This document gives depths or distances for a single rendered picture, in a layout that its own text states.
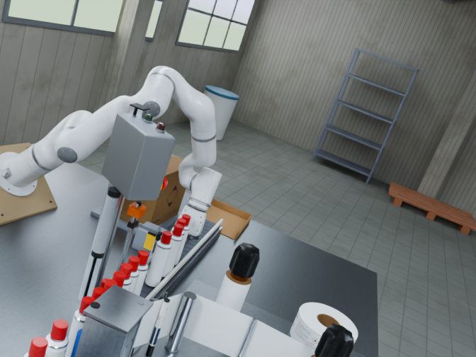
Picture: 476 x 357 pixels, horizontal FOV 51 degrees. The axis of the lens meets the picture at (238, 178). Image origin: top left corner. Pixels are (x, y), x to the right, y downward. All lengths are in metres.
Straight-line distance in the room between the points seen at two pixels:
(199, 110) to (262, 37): 7.50
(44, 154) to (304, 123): 7.27
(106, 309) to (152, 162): 0.40
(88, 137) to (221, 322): 0.80
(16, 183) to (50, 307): 0.63
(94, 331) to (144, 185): 0.41
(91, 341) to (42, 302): 0.53
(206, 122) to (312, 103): 7.22
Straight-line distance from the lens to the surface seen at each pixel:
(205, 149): 1.78
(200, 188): 1.92
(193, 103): 1.69
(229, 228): 2.53
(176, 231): 1.78
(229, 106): 7.37
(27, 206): 2.16
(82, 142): 1.84
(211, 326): 1.51
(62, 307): 1.69
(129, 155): 1.36
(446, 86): 8.67
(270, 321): 1.85
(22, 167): 2.07
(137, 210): 1.55
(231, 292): 1.61
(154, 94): 1.63
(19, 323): 1.61
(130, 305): 1.21
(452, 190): 8.86
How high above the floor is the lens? 1.83
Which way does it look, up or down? 18 degrees down
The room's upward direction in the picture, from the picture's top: 19 degrees clockwise
